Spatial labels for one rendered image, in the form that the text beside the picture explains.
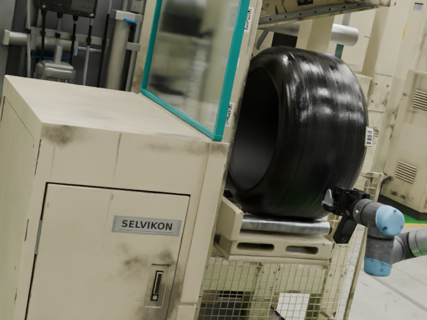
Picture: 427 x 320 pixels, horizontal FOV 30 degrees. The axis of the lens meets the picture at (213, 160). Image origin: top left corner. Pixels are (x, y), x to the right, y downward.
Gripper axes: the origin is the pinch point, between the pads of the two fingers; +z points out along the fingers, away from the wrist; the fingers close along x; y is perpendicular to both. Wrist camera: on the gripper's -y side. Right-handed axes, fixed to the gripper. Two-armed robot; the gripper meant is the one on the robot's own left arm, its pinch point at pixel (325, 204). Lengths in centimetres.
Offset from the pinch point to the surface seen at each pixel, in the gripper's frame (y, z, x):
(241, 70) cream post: 36.8, 12.2, 29.2
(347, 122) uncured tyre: 26.1, -4.0, -0.3
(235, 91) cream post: 30.3, 13.0, 29.7
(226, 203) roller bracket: -4.3, 14.0, 26.6
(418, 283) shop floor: -77, 205, -207
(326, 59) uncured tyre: 44.3, 11.1, 1.3
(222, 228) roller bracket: -12.2, 14.0, 26.8
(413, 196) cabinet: -39, 359, -311
